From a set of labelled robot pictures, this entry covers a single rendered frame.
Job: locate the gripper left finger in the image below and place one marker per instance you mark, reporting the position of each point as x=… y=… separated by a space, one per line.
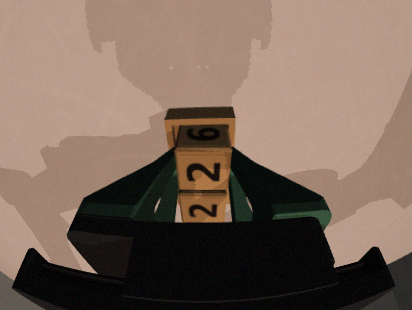
x=135 y=196

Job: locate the tan wooden cube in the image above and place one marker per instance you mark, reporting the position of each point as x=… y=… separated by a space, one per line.
x=202 y=205
x=203 y=157

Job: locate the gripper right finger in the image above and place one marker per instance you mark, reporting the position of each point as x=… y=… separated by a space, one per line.
x=271 y=195

